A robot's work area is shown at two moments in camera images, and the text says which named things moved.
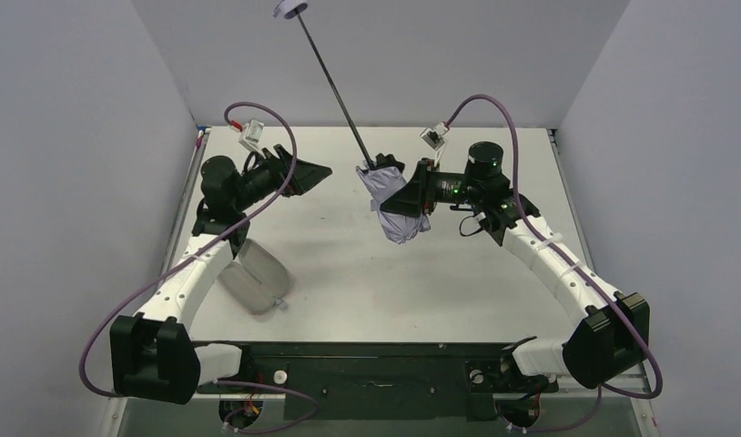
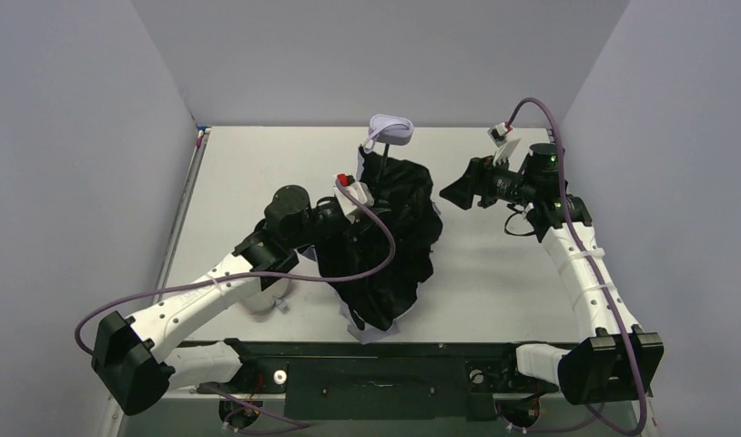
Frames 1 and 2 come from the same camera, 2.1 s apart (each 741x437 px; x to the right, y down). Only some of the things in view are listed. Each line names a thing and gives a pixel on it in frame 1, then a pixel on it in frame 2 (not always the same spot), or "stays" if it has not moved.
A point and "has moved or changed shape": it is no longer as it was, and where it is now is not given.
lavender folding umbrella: [382, 173] has moved or changed shape
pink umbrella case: [258, 281] stays
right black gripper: [423, 186] → [484, 185]
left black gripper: [283, 171] → [332, 213]
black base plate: [389, 380] stays
